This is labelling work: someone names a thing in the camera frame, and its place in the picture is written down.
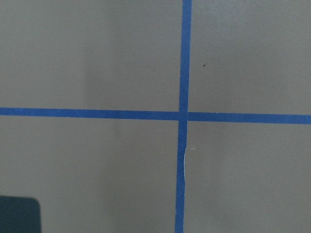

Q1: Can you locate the black mouse pad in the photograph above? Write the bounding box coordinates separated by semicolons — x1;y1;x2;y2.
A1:
0;196;41;233

